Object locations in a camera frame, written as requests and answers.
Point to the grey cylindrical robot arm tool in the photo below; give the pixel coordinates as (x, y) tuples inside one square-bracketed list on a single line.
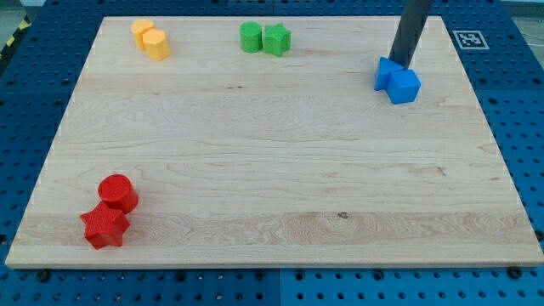
[(409, 31)]

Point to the blue triangle block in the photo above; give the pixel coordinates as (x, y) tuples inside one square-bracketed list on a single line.
[(385, 68)]

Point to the wooden board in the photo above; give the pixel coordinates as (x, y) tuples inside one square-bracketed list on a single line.
[(253, 161)]

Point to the green star block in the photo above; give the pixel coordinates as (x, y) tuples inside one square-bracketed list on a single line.
[(276, 39)]

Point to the green cylinder block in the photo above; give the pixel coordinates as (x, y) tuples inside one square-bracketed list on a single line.
[(250, 37)]

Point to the blue cube block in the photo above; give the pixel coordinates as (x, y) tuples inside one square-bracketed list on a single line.
[(403, 87)]

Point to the red cylinder block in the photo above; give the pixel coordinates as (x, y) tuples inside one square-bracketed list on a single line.
[(118, 192)]

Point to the yellow hexagon block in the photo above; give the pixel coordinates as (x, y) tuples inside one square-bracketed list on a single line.
[(156, 44)]

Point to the red star block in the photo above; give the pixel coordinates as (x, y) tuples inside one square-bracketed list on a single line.
[(104, 226)]

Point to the yellow cylinder block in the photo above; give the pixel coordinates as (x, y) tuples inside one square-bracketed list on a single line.
[(139, 28)]

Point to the white fiducial marker tag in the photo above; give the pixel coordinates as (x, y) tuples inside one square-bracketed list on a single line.
[(470, 40)]

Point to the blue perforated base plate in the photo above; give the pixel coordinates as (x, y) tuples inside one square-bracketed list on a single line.
[(38, 82)]

